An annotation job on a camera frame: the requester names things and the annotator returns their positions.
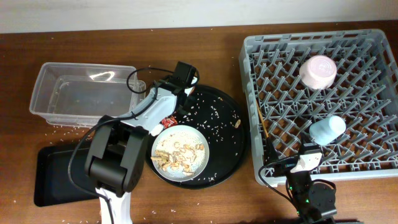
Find peanut on tray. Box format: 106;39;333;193
234;119;241;128

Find grey dishwasher rack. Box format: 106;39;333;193
239;29;397;186

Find black rectangular tray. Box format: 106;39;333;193
34;142;98;207

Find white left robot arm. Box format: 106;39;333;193
75;62;200;223

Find grey plate with food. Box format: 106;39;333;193
150;125;210;182

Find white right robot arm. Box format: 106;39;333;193
258;137;336;223

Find wooden chopstick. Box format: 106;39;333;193
256;101;269;139

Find white tissue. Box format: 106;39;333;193
150;124;164;136

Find light blue cup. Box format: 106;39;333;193
309;116;346;146

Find red snack wrapper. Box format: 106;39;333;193
161;115;178;129

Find clear plastic bin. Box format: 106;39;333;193
29;62;146;128

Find round black tray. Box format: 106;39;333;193
146;85;249;190

